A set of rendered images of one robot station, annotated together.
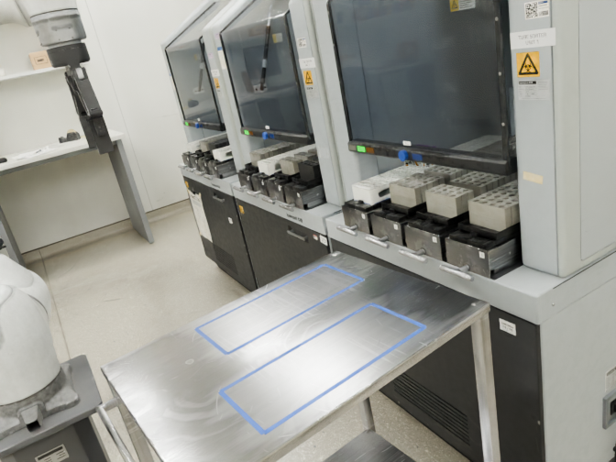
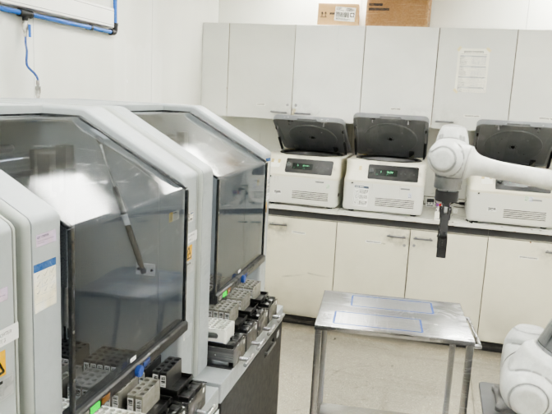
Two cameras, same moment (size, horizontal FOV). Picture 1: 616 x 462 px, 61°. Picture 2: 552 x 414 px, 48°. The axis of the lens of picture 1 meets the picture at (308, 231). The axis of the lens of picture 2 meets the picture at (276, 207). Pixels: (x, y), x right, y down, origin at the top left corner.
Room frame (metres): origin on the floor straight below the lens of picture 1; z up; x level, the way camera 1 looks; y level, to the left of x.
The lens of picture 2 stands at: (3.03, 1.29, 1.68)
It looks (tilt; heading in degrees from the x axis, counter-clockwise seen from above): 10 degrees down; 221
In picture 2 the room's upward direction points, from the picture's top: 3 degrees clockwise
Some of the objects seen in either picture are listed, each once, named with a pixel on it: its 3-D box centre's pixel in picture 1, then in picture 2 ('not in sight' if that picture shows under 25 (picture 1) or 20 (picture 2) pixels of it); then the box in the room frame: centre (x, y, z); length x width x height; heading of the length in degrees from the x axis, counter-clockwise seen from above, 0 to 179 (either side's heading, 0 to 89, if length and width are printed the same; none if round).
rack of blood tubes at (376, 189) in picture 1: (398, 182); (191, 328); (1.60, -0.32, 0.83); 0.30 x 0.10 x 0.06; 116
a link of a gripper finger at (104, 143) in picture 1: (101, 135); not in sight; (1.07, 0.37, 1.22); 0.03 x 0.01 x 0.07; 116
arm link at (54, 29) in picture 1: (60, 30); (448, 181); (1.13, 0.40, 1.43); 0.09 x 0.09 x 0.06
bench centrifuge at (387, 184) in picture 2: not in sight; (388, 161); (-0.94, -1.06, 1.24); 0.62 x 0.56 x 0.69; 27
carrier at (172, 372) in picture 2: (308, 171); (171, 374); (1.91, -0.05, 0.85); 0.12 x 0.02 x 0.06; 27
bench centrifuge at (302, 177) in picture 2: not in sight; (310, 158); (-0.68, -1.58, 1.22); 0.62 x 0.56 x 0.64; 25
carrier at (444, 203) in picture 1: (443, 203); (243, 301); (1.28, -0.36, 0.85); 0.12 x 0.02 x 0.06; 26
